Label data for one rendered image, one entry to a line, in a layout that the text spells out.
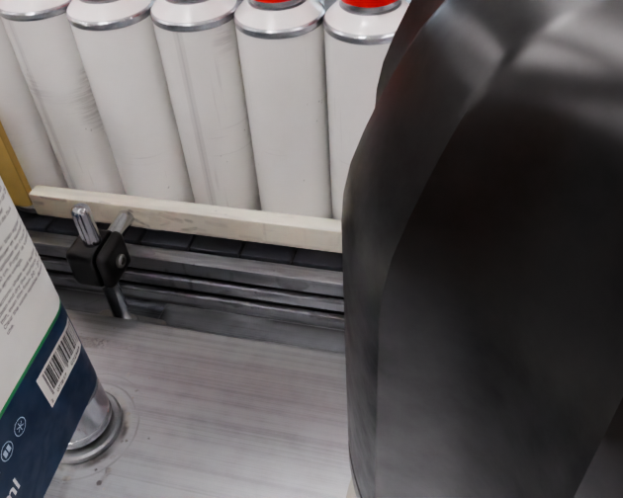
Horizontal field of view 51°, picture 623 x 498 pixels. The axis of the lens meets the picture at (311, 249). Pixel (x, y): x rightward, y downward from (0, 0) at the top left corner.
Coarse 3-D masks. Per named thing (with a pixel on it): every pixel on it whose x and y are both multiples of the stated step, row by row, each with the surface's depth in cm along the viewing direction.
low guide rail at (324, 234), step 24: (48, 192) 46; (72, 192) 46; (96, 192) 46; (96, 216) 46; (144, 216) 45; (168, 216) 45; (192, 216) 44; (216, 216) 44; (240, 216) 43; (264, 216) 43; (288, 216) 43; (264, 240) 44; (288, 240) 43; (312, 240) 43; (336, 240) 42
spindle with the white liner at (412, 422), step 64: (448, 0) 5; (512, 0) 5; (576, 0) 5; (384, 64) 8; (448, 64) 5; (512, 64) 5; (576, 64) 4; (384, 128) 6; (448, 128) 5; (512, 128) 5; (576, 128) 4; (384, 192) 6; (448, 192) 5; (512, 192) 5; (576, 192) 5; (384, 256) 6; (448, 256) 5; (512, 256) 5; (576, 256) 5; (384, 320) 6; (448, 320) 6; (512, 320) 5; (576, 320) 5; (384, 384) 7; (448, 384) 6; (512, 384) 6; (576, 384) 5; (384, 448) 8; (448, 448) 7; (512, 448) 6; (576, 448) 5
